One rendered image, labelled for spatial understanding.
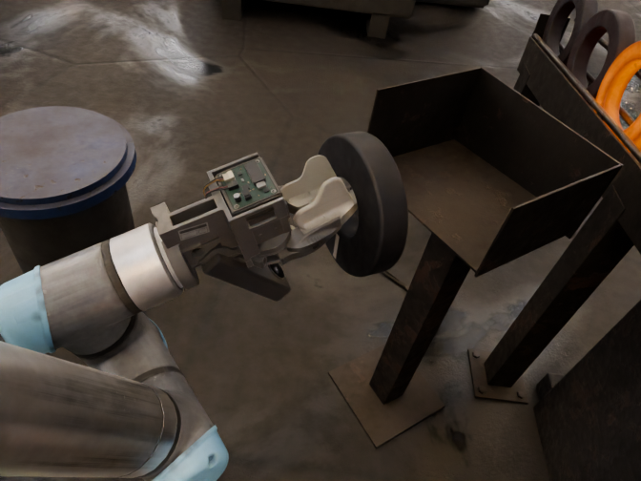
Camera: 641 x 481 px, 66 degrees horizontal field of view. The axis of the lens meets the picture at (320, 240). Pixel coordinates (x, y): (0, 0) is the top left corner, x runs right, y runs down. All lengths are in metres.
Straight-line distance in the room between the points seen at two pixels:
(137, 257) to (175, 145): 1.34
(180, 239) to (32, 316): 0.14
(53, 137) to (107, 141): 0.10
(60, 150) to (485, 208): 0.79
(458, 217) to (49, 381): 0.55
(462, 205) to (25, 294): 0.56
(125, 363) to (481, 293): 1.13
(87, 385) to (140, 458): 0.09
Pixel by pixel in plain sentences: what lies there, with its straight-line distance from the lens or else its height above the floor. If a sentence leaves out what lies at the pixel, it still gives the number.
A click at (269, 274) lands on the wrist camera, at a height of 0.65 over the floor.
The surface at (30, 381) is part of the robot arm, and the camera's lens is 0.34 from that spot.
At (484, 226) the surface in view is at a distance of 0.72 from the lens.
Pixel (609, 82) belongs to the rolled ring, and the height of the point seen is 0.67.
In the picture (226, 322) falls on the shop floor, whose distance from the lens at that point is 1.27.
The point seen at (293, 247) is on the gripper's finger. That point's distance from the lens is 0.48.
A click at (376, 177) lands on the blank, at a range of 0.47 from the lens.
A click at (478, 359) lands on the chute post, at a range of 1.34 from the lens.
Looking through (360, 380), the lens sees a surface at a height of 0.01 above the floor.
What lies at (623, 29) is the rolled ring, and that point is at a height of 0.74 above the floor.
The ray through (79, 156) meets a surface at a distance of 1.07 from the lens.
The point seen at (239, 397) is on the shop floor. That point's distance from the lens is 1.17.
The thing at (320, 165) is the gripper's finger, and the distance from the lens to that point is 0.50.
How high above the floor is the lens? 1.06
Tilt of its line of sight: 46 degrees down
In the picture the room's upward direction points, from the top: 10 degrees clockwise
